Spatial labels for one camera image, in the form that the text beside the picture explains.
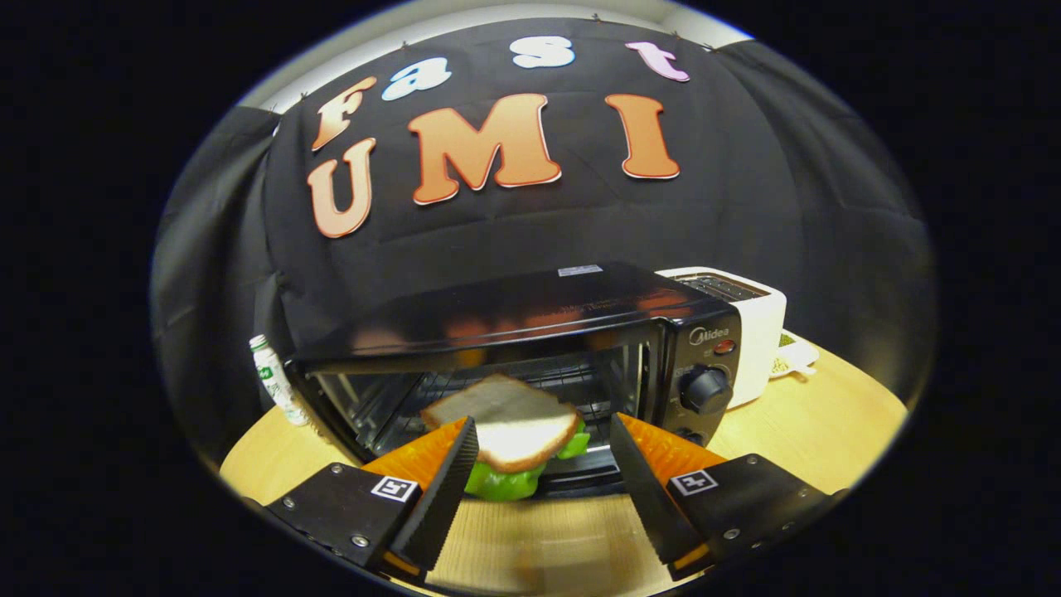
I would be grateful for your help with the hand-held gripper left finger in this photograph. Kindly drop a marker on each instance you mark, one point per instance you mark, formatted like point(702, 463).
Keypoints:
point(452, 489)

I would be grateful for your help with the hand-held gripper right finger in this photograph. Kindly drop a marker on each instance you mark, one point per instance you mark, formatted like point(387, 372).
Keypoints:
point(638, 489)

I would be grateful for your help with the toast and lettuce sandwich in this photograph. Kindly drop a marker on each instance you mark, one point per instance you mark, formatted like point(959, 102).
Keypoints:
point(514, 423)

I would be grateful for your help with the black toaster oven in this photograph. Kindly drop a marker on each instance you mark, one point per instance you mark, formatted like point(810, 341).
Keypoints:
point(539, 303)

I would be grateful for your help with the white slot toaster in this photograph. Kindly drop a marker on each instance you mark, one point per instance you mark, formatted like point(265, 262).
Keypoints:
point(763, 332)

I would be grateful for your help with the plastic bottle with green label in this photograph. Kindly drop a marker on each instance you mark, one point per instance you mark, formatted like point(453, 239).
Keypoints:
point(278, 385)

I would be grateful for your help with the white divided dish with beans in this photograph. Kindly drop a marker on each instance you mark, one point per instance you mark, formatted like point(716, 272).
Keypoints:
point(796, 356)

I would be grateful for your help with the black backdrop cloth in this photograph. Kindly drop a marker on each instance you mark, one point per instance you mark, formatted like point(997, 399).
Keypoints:
point(746, 207)

